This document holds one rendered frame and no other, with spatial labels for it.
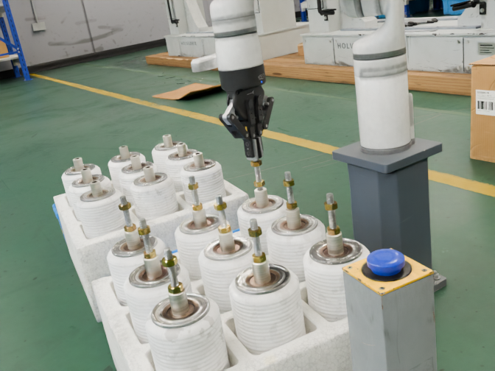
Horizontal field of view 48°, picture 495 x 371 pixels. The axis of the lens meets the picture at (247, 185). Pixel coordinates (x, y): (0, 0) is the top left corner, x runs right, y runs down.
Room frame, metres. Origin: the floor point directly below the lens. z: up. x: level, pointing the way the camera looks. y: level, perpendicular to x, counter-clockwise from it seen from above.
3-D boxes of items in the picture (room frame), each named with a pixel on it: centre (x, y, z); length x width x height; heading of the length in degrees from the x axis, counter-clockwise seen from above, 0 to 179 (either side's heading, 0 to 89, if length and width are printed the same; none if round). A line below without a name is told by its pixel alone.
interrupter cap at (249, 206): (0.92, -0.02, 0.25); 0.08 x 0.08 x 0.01
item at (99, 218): (1.12, 0.32, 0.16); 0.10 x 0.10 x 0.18
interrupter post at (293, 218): (0.81, -0.06, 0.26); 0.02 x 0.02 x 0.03
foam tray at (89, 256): (1.28, 0.25, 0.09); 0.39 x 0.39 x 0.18; 22
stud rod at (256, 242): (0.66, 0.00, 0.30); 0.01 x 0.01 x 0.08
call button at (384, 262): (0.53, -0.13, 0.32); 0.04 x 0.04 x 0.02
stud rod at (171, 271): (0.61, 0.11, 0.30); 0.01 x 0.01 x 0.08
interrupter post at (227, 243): (0.77, 0.04, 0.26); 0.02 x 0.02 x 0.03
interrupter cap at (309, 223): (0.81, -0.06, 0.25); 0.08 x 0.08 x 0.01
